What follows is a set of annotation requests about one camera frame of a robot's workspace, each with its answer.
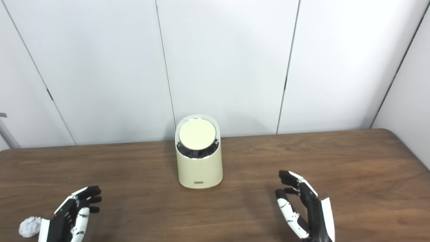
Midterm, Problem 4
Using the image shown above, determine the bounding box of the cream-colored bin body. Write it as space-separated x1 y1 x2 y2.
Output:
175 115 223 189

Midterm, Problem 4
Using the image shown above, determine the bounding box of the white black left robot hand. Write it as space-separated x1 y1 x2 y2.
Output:
38 186 102 242

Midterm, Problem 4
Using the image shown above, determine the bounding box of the black bin liner bag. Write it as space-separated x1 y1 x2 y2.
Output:
177 139 220 158

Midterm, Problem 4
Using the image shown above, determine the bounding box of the white paper ball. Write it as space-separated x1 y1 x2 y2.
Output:
19 217 43 238

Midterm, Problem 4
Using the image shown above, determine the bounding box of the round cream bin lid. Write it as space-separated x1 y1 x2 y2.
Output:
179 120 216 148

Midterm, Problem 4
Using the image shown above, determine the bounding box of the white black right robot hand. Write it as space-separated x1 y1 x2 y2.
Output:
275 170 336 242

